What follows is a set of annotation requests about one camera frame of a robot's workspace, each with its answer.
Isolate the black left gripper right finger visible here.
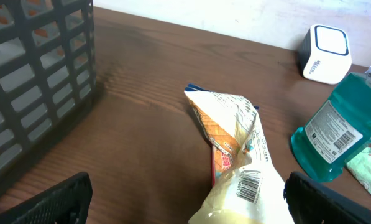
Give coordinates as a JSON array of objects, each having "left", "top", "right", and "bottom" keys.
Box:
[{"left": 283, "top": 172, "right": 371, "bottom": 224}]

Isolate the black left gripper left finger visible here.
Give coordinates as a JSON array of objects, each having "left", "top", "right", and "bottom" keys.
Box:
[{"left": 0, "top": 172, "right": 93, "bottom": 224}]

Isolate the white yellow snack bag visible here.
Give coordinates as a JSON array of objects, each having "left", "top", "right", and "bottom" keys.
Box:
[{"left": 185, "top": 84, "right": 293, "bottom": 224}]

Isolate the teal mouthwash bottle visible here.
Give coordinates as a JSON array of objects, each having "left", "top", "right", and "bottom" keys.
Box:
[{"left": 291, "top": 66, "right": 371, "bottom": 182}]

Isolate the white barcode scanner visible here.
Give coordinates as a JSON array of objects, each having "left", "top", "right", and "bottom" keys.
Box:
[{"left": 298, "top": 24, "right": 352, "bottom": 85}]

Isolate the grey plastic basket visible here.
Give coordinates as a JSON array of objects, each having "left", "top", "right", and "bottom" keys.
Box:
[{"left": 0, "top": 0, "right": 96, "bottom": 197}]

